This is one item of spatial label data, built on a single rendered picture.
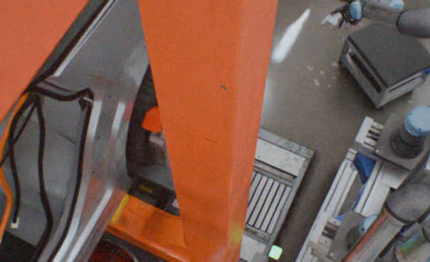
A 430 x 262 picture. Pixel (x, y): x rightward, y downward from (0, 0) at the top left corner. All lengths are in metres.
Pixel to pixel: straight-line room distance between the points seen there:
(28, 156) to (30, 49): 1.85
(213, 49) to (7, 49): 0.49
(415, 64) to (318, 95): 0.60
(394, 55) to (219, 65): 2.51
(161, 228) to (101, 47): 0.93
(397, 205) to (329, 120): 1.74
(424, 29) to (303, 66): 1.55
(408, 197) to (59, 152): 1.26
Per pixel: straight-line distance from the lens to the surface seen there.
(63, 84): 1.57
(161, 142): 2.17
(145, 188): 2.96
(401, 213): 1.69
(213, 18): 0.74
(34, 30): 0.36
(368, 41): 3.29
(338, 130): 3.34
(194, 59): 0.84
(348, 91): 3.49
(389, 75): 3.20
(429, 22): 2.09
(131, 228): 2.37
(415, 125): 2.25
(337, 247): 2.22
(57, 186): 2.14
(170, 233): 2.24
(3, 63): 0.35
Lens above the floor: 2.93
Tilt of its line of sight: 64 degrees down
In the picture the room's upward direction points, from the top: 1 degrees counter-clockwise
